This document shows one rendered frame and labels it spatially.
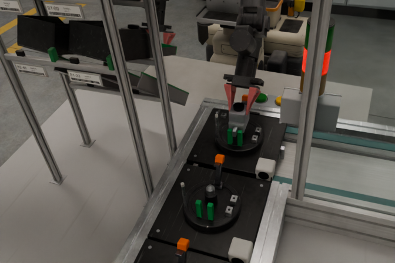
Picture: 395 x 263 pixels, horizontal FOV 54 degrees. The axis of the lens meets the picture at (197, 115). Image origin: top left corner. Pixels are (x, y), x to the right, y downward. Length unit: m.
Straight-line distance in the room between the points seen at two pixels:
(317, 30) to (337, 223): 0.52
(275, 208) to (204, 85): 0.71
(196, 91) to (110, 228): 0.66
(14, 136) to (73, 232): 1.95
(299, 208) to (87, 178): 0.64
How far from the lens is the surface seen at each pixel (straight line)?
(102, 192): 1.21
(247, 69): 1.05
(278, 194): 1.03
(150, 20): 0.96
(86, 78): 0.91
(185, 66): 1.69
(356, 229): 1.07
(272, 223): 0.97
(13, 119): 3.21
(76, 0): 0.81
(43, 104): 3.25
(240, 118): 1.05
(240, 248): 0.89
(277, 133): 1.16
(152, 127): 1.38
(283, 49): 2.04
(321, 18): 0.72
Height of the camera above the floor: 1.75
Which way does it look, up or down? 39 degrees down
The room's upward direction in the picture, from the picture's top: 6 degrees counter-clockwise
